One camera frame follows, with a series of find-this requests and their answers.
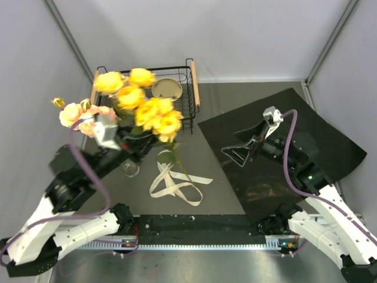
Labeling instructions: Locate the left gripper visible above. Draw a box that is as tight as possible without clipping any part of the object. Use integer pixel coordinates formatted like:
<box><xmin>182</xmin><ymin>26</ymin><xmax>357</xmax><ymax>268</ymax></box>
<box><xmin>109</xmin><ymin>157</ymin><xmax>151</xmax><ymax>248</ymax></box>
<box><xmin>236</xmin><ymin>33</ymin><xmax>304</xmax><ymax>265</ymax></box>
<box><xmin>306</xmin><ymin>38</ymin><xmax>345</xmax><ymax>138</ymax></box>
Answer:
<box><xmin>85</xmin><ymin>121</ymin><xmax>167</xmax><ymax>184</ymax></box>

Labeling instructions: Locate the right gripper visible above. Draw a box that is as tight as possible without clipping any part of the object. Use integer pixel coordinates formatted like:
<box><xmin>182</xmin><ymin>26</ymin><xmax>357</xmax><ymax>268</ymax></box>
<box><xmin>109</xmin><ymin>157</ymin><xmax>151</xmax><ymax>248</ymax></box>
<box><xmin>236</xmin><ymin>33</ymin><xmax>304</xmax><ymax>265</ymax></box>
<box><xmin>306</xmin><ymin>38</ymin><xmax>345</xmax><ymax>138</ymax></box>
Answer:
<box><xmin>221</xmin><ymin>117</ymin><xmax>298</xmax><ymax>169</ymax></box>

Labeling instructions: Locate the yellow rose bunch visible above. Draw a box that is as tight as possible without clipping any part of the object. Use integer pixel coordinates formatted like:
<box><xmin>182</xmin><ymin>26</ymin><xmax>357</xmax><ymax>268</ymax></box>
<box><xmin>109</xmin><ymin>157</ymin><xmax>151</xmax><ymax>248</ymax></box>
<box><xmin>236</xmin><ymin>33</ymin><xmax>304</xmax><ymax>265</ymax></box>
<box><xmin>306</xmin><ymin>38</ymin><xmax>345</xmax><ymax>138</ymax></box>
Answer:
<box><xmin>93</xmin><ymin>68</ymin><xmax>184</xmax><ymax>178</ymax></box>

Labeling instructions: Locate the black wrapping paper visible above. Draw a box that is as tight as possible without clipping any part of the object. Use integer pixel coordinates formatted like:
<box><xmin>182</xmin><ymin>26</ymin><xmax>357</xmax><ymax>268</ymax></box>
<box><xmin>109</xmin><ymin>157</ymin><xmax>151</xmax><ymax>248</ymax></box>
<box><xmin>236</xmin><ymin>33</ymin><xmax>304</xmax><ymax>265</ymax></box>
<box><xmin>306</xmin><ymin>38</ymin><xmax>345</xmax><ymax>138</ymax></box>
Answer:
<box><xmin>199</xmin><ymin>88</ymin><xmax>366</xmax><ymax>222</ymax></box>

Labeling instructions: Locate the white printed ribbon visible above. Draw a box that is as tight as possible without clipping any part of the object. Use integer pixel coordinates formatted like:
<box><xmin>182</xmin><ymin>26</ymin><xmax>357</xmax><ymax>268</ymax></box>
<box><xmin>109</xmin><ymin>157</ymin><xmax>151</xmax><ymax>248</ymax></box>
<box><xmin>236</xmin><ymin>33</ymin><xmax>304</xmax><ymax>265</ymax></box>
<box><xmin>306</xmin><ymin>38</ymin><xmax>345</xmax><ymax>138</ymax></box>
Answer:
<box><xmin>149</xmin><ymin>149</ymin><xmax>213</xmax><ymax>206</ymax></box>

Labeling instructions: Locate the pink peony stem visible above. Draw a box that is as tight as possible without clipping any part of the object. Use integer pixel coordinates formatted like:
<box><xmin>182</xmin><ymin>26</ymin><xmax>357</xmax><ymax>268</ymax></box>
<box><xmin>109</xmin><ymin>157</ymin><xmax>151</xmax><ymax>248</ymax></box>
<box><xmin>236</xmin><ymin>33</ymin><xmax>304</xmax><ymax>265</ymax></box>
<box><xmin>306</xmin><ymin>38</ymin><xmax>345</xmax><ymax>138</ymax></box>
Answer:
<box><xmin>78</xmin><ymin>98</ymin><xmax>117</xmax><ymax>137</ymax></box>

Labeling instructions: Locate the large peach peony stem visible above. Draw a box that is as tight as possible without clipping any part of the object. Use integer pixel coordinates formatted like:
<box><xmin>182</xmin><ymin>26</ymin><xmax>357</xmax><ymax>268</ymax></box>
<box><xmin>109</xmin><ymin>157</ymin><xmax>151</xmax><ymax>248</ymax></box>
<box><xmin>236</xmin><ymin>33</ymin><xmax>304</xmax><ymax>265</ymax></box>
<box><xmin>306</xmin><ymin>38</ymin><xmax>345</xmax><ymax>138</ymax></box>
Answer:
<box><xmin>51</xmin><ymin>97</ymin><xmax>84</xmax><ymax>127</ymax></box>

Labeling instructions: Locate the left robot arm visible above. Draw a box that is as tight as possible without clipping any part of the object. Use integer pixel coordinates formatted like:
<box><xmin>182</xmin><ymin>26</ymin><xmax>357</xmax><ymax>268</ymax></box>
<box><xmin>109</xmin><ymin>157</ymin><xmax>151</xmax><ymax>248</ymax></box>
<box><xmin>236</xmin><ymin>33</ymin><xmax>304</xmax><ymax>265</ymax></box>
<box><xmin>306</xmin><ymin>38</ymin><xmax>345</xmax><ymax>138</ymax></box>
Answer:
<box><xmin>1</xmin><ymin>127</ymin><xmax>157</xmax><ymax>278</ymax></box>

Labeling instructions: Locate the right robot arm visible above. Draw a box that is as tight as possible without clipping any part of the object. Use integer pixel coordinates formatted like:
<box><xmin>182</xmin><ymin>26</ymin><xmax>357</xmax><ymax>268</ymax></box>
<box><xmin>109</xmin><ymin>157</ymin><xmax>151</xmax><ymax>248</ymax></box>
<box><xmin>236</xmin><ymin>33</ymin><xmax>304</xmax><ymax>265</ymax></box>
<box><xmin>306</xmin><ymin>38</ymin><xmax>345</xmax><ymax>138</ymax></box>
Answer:
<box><xmin>221</xmin><ymin>121</ymin><xmax>376</xmax><ymax>282</ymax></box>

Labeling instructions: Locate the clear glass vase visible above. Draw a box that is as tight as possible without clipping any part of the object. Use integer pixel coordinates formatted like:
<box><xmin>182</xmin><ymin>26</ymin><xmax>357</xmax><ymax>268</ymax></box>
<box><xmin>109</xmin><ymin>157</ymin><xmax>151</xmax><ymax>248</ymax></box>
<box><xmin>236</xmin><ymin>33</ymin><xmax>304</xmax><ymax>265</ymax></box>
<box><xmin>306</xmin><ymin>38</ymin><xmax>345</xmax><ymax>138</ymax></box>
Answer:
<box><xmin>122</xmin><ymin>160</ymin><xmax>140</xmax><ymax>177</ymax></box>

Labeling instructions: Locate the cream floral plate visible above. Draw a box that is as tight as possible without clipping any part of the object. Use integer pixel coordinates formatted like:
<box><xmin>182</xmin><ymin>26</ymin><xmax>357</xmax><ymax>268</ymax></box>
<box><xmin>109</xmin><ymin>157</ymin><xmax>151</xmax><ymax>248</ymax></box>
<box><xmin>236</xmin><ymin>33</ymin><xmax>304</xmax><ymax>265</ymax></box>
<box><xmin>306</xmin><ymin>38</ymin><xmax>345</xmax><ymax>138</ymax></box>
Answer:
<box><xmin>151</xmin><ymin>78</ymin><xmax>183</xmax><ymax>101</ymax></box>

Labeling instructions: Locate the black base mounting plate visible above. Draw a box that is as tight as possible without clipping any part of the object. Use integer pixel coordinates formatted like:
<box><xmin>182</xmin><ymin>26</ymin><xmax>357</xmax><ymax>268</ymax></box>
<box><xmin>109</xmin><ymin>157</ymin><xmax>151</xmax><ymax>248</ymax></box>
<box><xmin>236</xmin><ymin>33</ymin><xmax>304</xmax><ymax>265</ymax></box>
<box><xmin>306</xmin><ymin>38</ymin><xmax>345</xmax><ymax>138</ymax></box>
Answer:
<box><xmin>135</xmin><ymin>215</ymin><xmax>264</xmax><ymax>244</ymax></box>

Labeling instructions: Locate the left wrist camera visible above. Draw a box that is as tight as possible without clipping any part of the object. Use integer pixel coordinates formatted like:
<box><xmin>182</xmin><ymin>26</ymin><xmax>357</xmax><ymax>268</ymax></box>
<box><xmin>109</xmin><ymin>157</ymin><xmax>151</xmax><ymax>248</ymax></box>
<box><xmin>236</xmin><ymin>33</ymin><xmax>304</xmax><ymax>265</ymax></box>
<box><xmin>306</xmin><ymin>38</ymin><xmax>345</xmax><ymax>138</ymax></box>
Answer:
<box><xmin>93</xmin><ymin>114</ymin><xmax>121</xmax><ymax>150</ymax></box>

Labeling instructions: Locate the black wire dish rack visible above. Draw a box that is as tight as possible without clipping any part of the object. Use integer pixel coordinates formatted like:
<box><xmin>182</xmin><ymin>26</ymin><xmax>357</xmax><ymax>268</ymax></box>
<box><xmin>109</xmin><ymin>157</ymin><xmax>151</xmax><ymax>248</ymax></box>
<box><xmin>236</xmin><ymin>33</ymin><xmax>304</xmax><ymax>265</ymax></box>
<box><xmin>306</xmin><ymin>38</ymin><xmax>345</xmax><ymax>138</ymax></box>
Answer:
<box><xmin>92</xmin><ymin>58</ymin><xmax>200</xmax><ymax>143</ymax></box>

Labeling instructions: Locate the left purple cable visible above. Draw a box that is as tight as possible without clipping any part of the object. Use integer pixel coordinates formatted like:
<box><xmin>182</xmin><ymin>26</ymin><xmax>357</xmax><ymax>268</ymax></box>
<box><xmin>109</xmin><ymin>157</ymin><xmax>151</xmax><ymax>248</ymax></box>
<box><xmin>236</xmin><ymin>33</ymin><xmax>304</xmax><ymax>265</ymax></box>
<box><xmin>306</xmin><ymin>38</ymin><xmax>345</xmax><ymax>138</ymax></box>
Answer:
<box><xmin>0</xmin><ymin>117</ymin><xmax>139</xmax><ymax>266</ymax></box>

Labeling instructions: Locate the grey slotted cable duct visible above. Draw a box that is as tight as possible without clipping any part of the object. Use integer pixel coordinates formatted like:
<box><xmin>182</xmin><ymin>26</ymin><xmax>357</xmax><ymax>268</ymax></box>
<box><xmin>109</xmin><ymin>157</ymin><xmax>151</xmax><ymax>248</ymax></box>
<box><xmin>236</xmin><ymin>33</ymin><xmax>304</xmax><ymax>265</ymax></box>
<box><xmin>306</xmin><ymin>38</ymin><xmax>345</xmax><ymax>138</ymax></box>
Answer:
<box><xmin>80</xmin><ymin>236</ymin><xmax>300</xmax><ymax>252</ymax></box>

